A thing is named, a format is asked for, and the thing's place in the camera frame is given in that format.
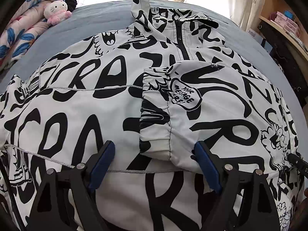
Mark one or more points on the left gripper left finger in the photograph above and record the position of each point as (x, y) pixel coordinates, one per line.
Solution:
(62, 194)

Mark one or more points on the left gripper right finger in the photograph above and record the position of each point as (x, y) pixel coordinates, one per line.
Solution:
(243, 200)

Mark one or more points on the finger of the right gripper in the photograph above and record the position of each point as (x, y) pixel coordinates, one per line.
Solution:
(299, 163)

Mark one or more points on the white black graffiti print jacket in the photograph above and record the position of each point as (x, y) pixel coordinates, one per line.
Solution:
(154, 89)

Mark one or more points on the black white patterned clothes pile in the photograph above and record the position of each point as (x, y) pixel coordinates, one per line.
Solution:
(283, 57)

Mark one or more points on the white cardboard box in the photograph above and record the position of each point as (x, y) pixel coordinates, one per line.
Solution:
(258, 38)

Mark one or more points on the pink mini drawer box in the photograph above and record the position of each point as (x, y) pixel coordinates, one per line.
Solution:
(285, 23)

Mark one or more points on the blue small box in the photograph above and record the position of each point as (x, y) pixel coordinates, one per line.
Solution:
(289, 14)

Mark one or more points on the grey-blue fleece bed blanket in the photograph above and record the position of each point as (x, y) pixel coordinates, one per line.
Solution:
(96, 18)

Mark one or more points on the hello kitty plush toy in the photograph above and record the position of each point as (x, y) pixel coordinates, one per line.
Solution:
(56, 12)

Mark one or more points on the black knit garment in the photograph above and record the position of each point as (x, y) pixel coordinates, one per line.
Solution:
(71, 5)

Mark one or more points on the wooden wall shelf unit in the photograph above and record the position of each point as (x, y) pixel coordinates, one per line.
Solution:
(297, 45)

